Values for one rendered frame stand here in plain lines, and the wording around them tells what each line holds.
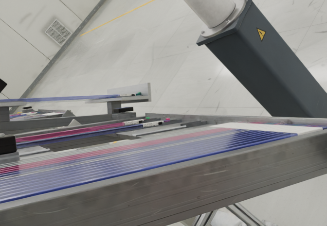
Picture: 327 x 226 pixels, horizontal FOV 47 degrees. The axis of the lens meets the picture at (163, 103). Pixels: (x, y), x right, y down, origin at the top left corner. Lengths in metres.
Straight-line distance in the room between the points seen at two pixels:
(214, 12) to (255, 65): 0.24
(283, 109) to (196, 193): 1.09
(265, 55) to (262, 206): 0.67
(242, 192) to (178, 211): 0.10
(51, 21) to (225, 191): 8.53
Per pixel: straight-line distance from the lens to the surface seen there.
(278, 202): 1.66
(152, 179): 0.42
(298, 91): 1.46
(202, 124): 0.91
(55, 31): 8.90
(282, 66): 1.42
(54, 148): 1.08
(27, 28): 8.76
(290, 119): 0.73
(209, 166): 0.46
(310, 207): 1.57
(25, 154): 0.75
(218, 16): 1.30
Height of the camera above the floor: 1.19
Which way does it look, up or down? 24 degrees down
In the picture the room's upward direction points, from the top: 48 degrees counter-clockwise
